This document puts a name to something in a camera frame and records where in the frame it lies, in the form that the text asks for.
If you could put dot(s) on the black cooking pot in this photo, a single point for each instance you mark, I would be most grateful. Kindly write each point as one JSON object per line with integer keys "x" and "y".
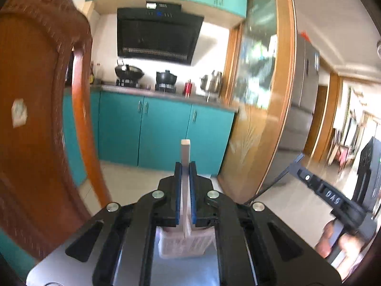
{"x": 166, "y": 78}

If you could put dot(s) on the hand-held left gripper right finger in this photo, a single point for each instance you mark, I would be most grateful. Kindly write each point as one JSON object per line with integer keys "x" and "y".
{"x": 192, "y": 196}

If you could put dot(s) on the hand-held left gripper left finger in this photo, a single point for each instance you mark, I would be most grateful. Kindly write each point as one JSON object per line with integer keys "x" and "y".
{"x": 178, "y": 196}

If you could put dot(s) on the wood framed glass door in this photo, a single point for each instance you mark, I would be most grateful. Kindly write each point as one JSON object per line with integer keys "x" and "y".
{"x": 262, "y": 95}

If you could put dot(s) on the person's right hand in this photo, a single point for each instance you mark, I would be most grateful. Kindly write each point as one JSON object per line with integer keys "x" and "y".
{"x": 351, "y": 248}

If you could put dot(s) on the black wok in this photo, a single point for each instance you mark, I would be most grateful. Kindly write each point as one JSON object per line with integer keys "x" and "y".
{"x": 129, "y": 72}

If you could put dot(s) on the wooden doorway frame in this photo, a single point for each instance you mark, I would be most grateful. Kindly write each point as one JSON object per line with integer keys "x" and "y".
{"x": 323, "y": 119}

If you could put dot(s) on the white chopstick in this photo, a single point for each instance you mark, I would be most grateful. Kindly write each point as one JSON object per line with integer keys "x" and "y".
{"x": 185, "y": 155}

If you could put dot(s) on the steel kettle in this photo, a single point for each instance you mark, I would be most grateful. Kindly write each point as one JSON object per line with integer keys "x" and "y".
{"x": 212, "y": 82}

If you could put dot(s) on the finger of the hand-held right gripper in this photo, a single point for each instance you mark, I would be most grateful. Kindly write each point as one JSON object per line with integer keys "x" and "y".
{"x": 284, "y": 178}

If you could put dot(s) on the grey refrigerator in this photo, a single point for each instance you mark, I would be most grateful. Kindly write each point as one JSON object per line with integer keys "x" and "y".
{"x": 303, "y": 95}

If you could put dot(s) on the red canister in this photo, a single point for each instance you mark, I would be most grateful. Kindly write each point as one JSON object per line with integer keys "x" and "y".
{"x": 188, "y": 88}

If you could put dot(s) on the teal lower kitchen cabinets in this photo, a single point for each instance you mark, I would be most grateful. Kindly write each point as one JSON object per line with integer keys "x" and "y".
{"x": 163, "y": 131}

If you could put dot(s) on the black range hood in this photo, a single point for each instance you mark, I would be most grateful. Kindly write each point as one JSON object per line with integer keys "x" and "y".
{"x": 154, "y": 35}

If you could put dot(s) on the gas stove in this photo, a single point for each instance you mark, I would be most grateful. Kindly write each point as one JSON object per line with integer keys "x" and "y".
{"x": 143, "y": 85}

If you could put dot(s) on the white plastic utensil basket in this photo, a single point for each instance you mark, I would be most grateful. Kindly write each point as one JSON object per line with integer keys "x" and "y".
{"x": 178, "y": 244}

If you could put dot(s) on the wooden chair back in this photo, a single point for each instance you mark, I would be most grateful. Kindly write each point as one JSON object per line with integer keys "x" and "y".
{"x": 35, "y": 110}

